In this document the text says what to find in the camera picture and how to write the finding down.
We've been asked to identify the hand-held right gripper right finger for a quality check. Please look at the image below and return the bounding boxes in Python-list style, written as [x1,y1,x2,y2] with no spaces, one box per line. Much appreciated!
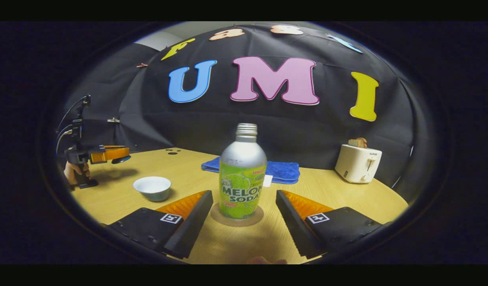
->
[276,189,383,259]

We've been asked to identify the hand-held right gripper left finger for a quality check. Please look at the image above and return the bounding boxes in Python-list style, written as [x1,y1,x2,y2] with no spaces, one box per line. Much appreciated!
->
[108,190,214,259]

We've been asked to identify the round brown coaster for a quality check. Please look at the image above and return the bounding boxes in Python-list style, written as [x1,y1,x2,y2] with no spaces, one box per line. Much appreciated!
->
[211,203,264,227]

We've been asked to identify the teal white teacup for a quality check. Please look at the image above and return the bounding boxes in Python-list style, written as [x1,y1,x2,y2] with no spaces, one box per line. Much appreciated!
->
[133,176,172,202]

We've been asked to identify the silver green water bottle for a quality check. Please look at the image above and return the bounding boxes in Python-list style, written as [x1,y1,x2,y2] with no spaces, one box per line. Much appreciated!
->
[219,123,267,220]

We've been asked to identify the blue folded towel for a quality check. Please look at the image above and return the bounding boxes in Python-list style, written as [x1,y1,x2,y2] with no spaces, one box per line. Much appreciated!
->
[201,157,300,185]

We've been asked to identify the white toaster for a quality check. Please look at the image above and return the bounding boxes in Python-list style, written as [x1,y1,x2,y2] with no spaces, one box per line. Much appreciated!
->
[335,144,383,184]

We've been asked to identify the black backdrop cloth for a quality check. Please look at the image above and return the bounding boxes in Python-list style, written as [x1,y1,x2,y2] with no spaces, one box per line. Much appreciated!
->
[59,24,425,191]

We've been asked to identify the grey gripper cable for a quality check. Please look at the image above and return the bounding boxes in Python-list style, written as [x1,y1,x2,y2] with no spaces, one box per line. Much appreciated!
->
[55,97,86,156]

